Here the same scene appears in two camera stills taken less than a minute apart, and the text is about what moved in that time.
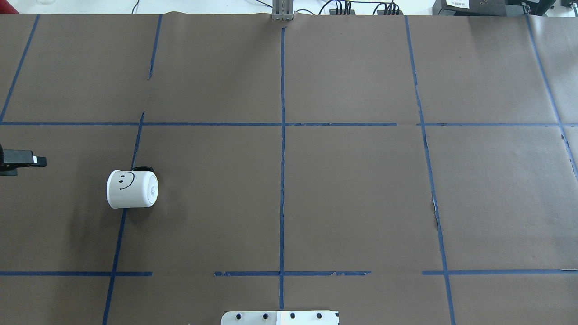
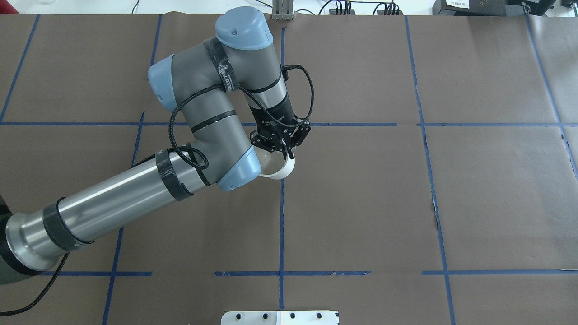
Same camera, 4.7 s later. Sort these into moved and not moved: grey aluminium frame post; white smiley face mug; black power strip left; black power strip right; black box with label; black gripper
Moved: white smiley face mug; black gripper
Not moved: black box with label; black power strip left; grey aluminium frame post; black power strip right
